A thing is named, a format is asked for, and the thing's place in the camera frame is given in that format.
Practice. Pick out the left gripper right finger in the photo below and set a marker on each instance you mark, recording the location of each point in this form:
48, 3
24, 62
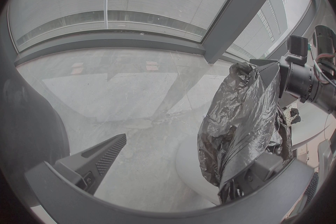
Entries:
267, 165

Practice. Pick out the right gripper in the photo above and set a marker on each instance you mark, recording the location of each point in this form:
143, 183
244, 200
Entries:
296, 81

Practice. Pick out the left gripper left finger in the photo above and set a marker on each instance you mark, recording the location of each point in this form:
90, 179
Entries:
86, 170

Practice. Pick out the black plastic bag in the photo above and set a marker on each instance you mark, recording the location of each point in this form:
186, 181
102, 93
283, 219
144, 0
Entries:
236, 118

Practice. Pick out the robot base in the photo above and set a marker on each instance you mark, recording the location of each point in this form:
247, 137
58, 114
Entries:
326, 154

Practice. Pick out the crumpled black plastic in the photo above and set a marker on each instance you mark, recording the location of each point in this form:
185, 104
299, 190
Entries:
294, 114

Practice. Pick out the white trash bin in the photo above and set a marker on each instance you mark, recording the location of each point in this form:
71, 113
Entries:
189, 165

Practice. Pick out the window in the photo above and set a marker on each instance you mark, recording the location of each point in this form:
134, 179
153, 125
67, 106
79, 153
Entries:
236, 20

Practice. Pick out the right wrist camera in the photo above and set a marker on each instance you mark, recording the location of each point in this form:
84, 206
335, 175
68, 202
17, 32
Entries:
298, 47

